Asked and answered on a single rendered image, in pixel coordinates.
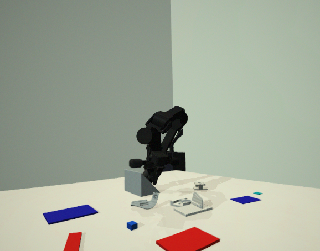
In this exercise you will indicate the small blue cube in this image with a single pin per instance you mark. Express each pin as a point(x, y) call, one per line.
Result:
point(132, 225)

